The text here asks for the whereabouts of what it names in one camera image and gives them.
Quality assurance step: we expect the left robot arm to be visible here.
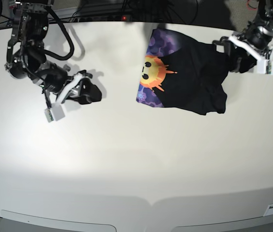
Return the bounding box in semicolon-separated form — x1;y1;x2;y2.
213;0;273;75

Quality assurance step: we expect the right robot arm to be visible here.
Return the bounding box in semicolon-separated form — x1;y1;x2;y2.
4;0;102;109

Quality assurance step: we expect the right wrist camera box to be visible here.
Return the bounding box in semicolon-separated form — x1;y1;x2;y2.
44;104;65;123

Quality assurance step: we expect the black power strip red light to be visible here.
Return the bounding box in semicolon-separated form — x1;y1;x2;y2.
71;14;130;23

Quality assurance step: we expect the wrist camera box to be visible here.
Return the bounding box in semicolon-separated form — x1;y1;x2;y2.
257;59;273;75
44;104;65;123

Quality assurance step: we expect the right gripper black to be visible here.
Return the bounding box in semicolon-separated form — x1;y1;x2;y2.
33;61;102;104

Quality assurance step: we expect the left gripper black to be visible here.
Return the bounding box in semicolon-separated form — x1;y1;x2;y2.
212;23;273;74

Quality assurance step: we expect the black T-shirt with print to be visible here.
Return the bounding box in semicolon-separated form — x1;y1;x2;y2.
136;28;230;116

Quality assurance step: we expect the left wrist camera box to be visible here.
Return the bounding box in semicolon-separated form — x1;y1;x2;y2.
257;59;273;75

